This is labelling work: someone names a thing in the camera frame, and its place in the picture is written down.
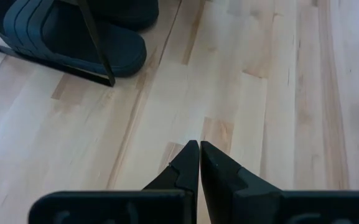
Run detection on black rubber slide sandal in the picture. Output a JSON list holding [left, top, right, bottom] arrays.
[[0, 0, 148, 79], [85, 0, 161, 32]]

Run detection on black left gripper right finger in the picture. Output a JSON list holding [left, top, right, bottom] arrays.
[[200, 140, 282, 224]]

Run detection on wooden shelf black metal frame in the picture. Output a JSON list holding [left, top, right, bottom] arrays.
[[0, 0, 117, 88]]

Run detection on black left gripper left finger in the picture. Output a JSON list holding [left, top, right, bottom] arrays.
[[142, 139, 201, 224]]

